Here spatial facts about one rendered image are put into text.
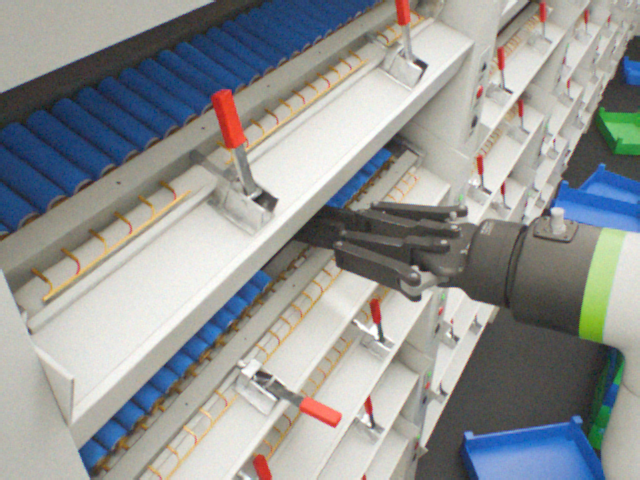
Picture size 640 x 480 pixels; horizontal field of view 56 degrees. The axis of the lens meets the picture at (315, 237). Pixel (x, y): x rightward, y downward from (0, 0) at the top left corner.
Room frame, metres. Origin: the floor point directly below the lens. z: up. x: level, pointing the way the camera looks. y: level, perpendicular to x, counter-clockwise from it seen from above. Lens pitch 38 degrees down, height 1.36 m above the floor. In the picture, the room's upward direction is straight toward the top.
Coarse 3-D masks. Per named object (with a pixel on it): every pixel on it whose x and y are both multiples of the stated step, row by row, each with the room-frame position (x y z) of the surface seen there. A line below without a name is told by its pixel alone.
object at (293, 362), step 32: (416, 128) 0.73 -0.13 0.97; (416, 160) 0.70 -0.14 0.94; (448, 160) 0.70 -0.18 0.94; (416, 192) 0.66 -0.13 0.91; (288, 256) 0.50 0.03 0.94; (320, 288) 0.47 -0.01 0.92; (352, 288) 0.48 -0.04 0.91; (320, 320) 0.43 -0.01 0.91; (288, 352) 0.39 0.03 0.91; (320, 352) 0.40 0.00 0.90; (288, 384) 0.36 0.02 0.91; (224, 416) 0.32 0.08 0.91; (256, 416) 0.32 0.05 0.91; (224, 448) 0.29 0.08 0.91; (256, 448) 0.32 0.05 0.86
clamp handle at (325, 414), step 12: (264, 384) 0.34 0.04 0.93; (276, 384) 0.34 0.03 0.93; (276, 396) 0.33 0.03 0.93; (288, 396) 0.33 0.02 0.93; (300, 396) 0.33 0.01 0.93; (300, 408) 0.31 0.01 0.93; (312, 408) 0.31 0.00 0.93; (324, 408) 0.31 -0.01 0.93; (324, 420) 0.30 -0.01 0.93; (336, 420) 0.30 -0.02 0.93
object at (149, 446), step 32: (384, 192) 0.61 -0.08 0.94; (320, 256) 0.49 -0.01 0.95; (288, 288) 0.44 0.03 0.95; (256, 320) 0.40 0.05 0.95; (288, 320) 0.41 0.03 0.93; (224, 352) 0.36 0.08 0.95; (192, 384) 0.32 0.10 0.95; (160, 416) 0.29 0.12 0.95; (192, 416) 0.30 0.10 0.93; (160, 448) 0.27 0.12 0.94; (192, 448) 0.28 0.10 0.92
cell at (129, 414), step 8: (128, 400) 0.30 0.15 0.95; (120, 408) 0.29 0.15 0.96; (128, 408) 0.29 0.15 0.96; (136, 408) 0.30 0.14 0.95; (112, 416) 0.29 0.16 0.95; (120, 416) 0.29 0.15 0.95; (128, 416) 0.29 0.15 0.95; (136, 416) 0.29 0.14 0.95; (128, 424) 0.28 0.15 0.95; (136, 424) 0.29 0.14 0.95
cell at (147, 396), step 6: (144, 384) 0.32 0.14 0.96; (150, 384) 0.32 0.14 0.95; (138, 390) 0.31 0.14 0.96; (144, 390) 0.31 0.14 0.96; (150, 390) 0.31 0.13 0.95; (156, 390) 0.32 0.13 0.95; (132, 396) 0.31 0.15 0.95; (138, 396) 0.31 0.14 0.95; (144, 396) 0.31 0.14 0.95; (150, 396) 0.31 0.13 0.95; (156, 396) 0.31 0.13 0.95; (138, 402) 0.30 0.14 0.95; (144, 402) 0.30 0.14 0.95; (150, 402) 0.30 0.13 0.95; (156, 402) 0.31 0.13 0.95; (144, 408) 0.30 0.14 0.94; (150, 408) 0.30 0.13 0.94
